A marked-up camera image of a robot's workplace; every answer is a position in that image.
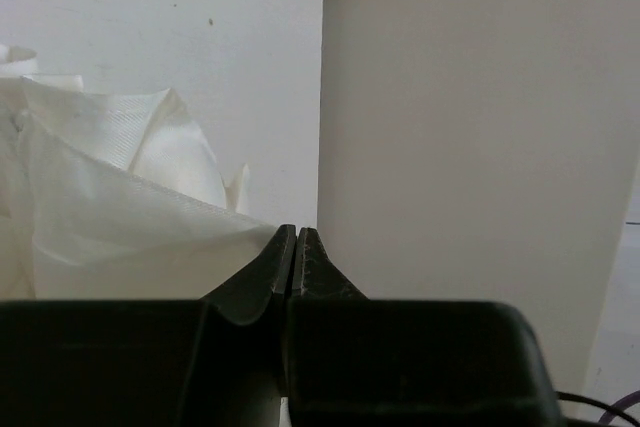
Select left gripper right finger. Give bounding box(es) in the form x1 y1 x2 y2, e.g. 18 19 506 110
289 227 367 301

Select white pleated skirt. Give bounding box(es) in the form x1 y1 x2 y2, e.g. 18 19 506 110
1 46 275 300

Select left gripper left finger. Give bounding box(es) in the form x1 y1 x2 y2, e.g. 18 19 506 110
202 224 295 325

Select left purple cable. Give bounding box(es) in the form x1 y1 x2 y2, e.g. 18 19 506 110
594 394 640 427

